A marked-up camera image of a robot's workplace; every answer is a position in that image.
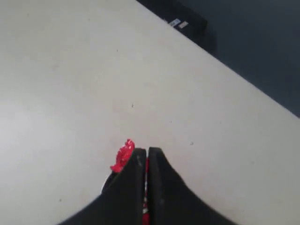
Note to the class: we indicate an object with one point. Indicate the black box with labels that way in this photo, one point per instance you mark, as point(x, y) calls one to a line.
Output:
point(184, 20)

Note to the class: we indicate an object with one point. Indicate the red candy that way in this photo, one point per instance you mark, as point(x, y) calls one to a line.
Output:
point(122, 157)

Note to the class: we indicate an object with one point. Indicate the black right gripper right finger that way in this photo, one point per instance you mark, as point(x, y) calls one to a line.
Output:
point(170, 201)

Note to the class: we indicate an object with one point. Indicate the stainless steel cup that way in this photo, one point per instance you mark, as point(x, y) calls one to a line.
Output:
point(108, 181)

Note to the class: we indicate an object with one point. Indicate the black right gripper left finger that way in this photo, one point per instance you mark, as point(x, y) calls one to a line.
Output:
point(122, 202)

